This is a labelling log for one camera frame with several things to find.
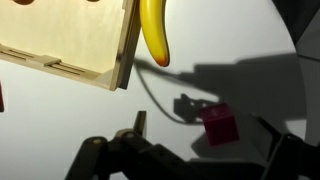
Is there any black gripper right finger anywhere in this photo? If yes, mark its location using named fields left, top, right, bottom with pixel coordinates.
left=261, top=133, right=320, bottom=180

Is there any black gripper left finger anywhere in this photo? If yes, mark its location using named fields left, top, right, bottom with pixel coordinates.
left=64, top=110, right=201, bottom=180

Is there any pink block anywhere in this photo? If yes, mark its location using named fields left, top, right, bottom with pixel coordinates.
left=199, top=102, right=241, bottom=147

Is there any wooden tray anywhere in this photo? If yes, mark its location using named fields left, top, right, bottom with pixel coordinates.
left=0, top=0, right=143, bottom=92

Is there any yellow banana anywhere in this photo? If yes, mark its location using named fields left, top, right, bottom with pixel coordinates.
left=139, top=0, right=171, bottom=68

